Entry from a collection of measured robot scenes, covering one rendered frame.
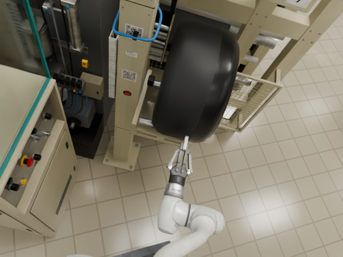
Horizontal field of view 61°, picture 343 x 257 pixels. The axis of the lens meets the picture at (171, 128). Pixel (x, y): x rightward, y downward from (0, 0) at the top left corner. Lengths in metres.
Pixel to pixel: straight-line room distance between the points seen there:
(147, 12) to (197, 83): 0.35
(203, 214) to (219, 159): 1.51
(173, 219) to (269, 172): 1.75
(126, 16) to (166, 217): 0.83
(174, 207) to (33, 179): 0.73
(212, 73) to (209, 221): 0.62
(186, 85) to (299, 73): 2.62
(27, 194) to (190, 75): 0.96
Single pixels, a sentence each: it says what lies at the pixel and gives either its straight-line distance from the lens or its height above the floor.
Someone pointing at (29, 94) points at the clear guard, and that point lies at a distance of 1.26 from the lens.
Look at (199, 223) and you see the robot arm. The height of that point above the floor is 1.21.
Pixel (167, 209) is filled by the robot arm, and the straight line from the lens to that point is 1.29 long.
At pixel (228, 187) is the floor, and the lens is 2.68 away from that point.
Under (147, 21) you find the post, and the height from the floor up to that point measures 1.59.
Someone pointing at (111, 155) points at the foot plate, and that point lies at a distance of 2.56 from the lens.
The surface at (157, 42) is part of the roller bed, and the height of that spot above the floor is 1.08.
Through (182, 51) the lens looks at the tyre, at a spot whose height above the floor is 1.47.
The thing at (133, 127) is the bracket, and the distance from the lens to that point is 1.67.
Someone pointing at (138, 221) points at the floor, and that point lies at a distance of 2.44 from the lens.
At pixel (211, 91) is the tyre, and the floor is 1.42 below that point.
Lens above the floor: 2.40
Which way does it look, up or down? 61 degrees down
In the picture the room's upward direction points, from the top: 24 degrees clockwise
